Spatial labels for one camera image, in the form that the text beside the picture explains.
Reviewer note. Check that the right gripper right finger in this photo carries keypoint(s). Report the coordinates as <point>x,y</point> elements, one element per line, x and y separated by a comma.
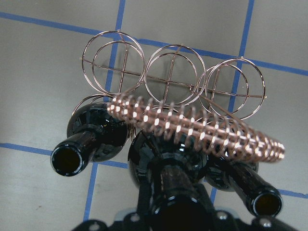
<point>265,223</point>

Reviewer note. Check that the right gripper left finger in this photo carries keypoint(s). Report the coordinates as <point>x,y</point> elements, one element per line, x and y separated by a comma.
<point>92,225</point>

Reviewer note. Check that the dark wine bottle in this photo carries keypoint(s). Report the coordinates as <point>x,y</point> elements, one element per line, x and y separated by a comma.
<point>178,201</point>
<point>92,136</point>
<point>259,197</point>

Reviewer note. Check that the copper wire bottle basket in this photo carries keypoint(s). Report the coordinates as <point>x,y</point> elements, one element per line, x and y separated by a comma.
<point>204,123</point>

